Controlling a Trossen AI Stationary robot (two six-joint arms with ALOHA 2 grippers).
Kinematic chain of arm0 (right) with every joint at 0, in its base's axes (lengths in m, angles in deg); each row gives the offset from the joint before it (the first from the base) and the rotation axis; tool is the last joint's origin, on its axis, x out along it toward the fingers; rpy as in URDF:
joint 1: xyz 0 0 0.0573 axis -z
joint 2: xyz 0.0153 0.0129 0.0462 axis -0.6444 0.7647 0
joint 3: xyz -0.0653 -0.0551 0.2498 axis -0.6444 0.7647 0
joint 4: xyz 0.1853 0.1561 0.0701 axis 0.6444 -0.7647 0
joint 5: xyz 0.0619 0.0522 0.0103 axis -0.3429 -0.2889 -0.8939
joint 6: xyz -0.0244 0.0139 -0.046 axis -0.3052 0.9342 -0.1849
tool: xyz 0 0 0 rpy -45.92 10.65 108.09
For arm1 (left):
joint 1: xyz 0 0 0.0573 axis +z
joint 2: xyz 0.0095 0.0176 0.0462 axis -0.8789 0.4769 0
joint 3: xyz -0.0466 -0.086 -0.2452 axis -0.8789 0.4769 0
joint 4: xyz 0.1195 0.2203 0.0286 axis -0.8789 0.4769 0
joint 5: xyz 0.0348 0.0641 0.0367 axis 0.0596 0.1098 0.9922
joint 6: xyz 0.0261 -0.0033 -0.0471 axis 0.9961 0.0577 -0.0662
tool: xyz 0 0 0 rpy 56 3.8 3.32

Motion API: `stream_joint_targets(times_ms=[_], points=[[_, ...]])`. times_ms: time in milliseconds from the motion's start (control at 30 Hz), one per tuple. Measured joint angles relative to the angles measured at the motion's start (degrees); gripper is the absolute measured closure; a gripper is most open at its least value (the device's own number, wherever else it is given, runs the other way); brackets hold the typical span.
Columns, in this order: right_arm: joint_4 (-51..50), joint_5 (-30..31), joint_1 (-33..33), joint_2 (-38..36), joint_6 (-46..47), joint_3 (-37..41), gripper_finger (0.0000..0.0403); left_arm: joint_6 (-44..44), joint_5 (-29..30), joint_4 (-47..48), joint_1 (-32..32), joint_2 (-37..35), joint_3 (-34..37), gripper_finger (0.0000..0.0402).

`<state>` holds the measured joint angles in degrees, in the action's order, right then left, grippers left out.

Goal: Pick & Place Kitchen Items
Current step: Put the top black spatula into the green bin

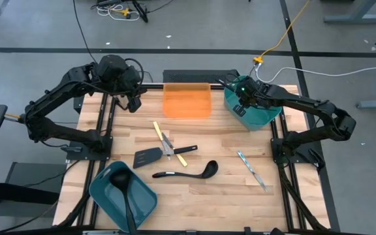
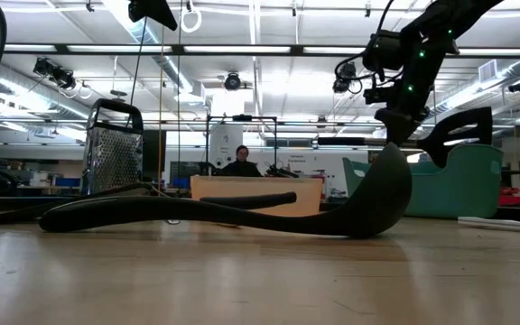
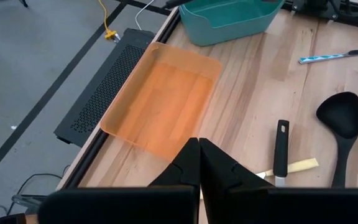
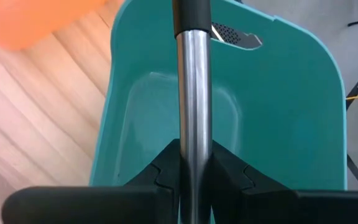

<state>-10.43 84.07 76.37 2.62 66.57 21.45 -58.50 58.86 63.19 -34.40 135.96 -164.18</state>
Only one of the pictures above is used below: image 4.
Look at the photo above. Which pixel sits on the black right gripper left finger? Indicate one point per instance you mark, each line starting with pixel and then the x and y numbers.
pixel 104 205

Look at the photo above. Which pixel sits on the teal plastic bin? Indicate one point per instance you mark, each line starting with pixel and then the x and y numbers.
pixel 275 109

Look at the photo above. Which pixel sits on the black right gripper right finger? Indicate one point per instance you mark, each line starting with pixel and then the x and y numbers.
pixel 275 208

